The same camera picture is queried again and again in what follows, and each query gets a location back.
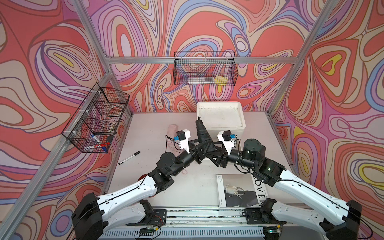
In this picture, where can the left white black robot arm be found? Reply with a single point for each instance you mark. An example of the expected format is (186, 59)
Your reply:
(90, 218)

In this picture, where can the black wire basket left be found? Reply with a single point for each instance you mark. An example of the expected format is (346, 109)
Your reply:
(100, 114)

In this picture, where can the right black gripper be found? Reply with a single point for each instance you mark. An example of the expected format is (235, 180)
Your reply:
(223, 156)

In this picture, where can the black wire basket back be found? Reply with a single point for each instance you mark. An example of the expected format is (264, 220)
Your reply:
(204, 64)

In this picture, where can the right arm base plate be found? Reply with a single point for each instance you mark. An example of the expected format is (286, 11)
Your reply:
(254, 216)

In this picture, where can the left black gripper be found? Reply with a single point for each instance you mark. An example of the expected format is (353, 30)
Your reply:
(195, 154)

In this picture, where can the black white magazine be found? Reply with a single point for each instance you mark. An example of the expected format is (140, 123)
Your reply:
(240, 191)

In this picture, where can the transparent box in basket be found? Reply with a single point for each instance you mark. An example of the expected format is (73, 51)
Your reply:
(201, 81)

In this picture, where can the black white marker pen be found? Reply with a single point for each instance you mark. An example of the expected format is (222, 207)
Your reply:
(128, 158)

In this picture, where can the yellow item in basket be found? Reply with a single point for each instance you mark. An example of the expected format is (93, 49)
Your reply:
(220, 80)

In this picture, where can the black wire basket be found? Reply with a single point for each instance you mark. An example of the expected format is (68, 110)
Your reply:
(204, 64)
(100, 114)

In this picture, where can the white plastic drawer cabinet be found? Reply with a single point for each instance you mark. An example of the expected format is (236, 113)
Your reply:
(222, 116)

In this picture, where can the black umbrella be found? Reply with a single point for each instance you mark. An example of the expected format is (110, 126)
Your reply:
(202, 133)

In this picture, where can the aluminium frame rails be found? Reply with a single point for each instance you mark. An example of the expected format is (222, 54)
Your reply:
(166, 55)

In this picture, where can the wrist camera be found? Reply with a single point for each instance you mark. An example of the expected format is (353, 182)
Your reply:
(228, 140)
(182, 138)

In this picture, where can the blue red marker pens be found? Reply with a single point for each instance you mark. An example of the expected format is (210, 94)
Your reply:
(98, 144)

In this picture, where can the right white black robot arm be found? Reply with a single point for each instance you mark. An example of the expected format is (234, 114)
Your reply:
(332, 217)

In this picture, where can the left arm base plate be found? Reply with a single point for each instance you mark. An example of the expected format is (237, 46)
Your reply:
(157, 218)

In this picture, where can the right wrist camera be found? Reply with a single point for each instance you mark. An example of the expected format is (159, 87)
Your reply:
(228, 140)

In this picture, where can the pink umbrella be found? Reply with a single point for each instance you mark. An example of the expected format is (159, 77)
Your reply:
(171, 133)

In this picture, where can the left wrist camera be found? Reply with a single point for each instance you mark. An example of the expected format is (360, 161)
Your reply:
(182, 138)

